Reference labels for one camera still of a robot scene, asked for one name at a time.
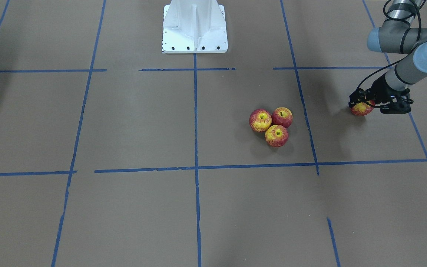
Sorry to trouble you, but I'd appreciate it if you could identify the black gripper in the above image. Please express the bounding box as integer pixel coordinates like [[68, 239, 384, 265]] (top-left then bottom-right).
[[348, 74, 408, 109]]

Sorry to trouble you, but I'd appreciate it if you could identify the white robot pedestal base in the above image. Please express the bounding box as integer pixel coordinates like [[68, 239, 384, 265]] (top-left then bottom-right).
[[162, 0, 229, 54]]

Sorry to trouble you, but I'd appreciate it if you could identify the lone red yellow apple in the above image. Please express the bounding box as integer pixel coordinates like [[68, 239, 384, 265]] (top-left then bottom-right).
[[350, 103, 374, 116]]

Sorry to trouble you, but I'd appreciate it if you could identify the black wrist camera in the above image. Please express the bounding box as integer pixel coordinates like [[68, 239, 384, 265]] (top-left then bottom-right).
[[379, 96, 414, 115]]

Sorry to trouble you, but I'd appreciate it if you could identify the red yellow apple back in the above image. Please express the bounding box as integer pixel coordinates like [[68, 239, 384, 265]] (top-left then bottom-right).
[[271, 107, 294, 129]]

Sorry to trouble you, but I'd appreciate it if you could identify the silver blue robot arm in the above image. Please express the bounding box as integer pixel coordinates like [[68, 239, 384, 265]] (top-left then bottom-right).
[[348, 0, 427, 116]]

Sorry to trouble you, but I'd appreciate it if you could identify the red yellow apple front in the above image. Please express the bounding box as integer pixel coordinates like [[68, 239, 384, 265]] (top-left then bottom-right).
[[265, 125, 289, 148]]

